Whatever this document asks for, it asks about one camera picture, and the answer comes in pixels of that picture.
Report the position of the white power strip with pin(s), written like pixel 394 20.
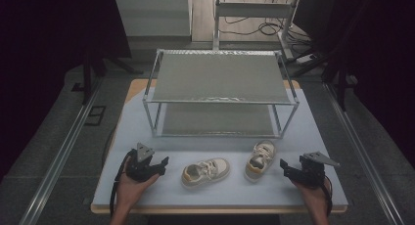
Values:
pixel 305 58

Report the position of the grey cabinet panel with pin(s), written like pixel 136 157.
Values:
pixel 153 13

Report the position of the aluminium floor rail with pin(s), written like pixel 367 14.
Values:
pixel 365 159
pixel 58 159

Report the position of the white metal stand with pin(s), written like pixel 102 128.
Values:
pixel 253 10

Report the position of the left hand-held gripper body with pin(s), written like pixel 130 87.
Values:
pixel 140 168

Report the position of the dark curtain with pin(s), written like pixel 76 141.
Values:
pixel 42 55
pixel 381 62

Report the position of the light blue table mat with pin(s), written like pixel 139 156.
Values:
pixel 212 195

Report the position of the metal shoe rack grey shelves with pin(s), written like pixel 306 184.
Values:
pixel 218 78

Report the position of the white and yellow child's sneaker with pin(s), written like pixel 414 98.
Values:
pixel 259 159
pixel 208 171

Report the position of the person's left hand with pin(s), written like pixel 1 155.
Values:
pixel 129 190

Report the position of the person's right hand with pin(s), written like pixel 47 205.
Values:
pixel 314 197

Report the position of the black stand legs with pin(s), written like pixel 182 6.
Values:
pixel 339 78
pixel 87 78

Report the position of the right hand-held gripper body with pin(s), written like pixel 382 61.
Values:
pixel 310 172

